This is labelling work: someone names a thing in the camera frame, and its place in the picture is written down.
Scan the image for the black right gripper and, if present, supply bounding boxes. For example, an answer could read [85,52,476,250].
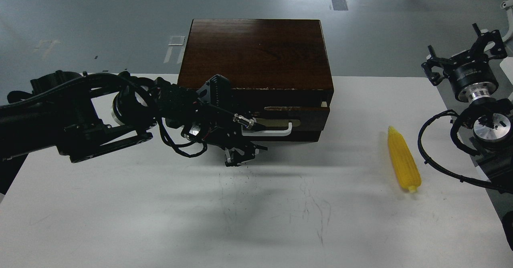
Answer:
[421,23,507,100]

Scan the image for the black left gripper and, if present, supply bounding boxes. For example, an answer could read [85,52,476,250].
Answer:
[181,74,268,167]

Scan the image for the wooden drawer with white handle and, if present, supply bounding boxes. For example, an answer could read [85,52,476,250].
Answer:
[240,98,331,133]

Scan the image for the yellow plastic corn cob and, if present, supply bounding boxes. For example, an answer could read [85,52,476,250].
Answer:
[387,126,422,193]

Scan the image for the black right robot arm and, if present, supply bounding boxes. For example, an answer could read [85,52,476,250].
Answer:
[416,23,513,195]

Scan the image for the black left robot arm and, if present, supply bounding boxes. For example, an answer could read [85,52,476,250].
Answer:
[0,71,266,195]

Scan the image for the white office chair base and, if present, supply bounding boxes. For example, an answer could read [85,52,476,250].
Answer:
[499,0,513,57]

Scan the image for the dark wooden cabinet box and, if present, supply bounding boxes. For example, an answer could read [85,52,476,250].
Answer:
[178,18,335,142]

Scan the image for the white floor tape marks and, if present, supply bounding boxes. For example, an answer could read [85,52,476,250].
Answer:
[163,35,187,64]

